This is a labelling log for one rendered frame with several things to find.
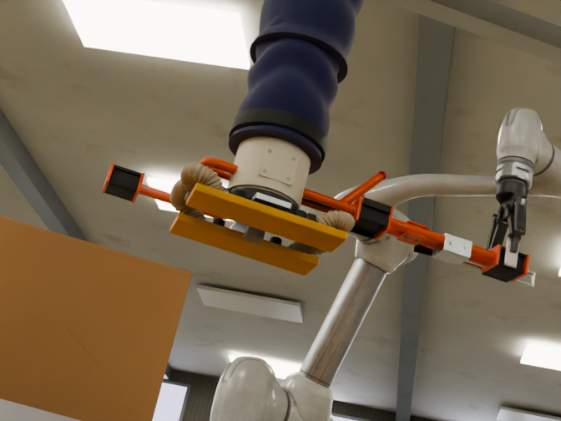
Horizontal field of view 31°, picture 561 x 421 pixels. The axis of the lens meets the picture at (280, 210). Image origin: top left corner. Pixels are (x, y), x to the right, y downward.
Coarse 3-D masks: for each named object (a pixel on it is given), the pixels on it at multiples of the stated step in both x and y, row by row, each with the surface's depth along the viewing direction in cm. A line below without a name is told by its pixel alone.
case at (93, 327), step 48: (0, 240) 191; (48, 240) 193; (0, 288) 188; (48, 288) 190; (96, 288) 192; (144, 288) 195; (0, 336) 185; (48, 336) 187; (96, 336) 189; (144, 336) 192; (0, 384) 182; (48, 384) 184; (96, 384) 186; (144, 384) 188
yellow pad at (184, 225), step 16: (176, 224) 230; (192, 224) 228; (208, 224) 229; (224, 224) 234; (208, 240) 234; (224, 240) 232; (240, 240) 230; (272, 240) 236; (256, 256) 237; (272, 256) 235; (288, 256) 233; (304, 256) 233; (304, 272) 240
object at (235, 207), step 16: (192, 192) 213; (208, 192) 211; (224, 192) 212; (240, 192) 217; (208, 208) 217; (224, 208) 215; (240, 208) 213; (256, 208) 213; (272, 208) 214; (256, 224) 219; (272, 224) 217; (288, 224) 215; (304, 224) 214; (320, 224) 216; (304, 240) 221; (320, 240) 219; (336, 240) 217
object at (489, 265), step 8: (496, 248) 239; (504, 248) 239; (496, 256) 237; (520, 256) 240; (528, 256) 240; (488, 264) 240; (496, 264) 237; (520, 264) 240; (528, 264) 239; (488, 272) 242; (496, 272) 241; (504, 272) 240; (512, 272) 239; (520, 272) 238; (512, 280) 243
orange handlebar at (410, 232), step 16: (208, 160) 226; (224, 176) 230; (144, 192) 249; (160, 192) 250; (304, 192) 230; (320, 208) 234; (336, 208) 232; (352, 208) 232; (400, 224) 234; (416, 224) 235; (400, 240) 239; (416, 240) 237; (432, 240) 236; (480, 256) 239
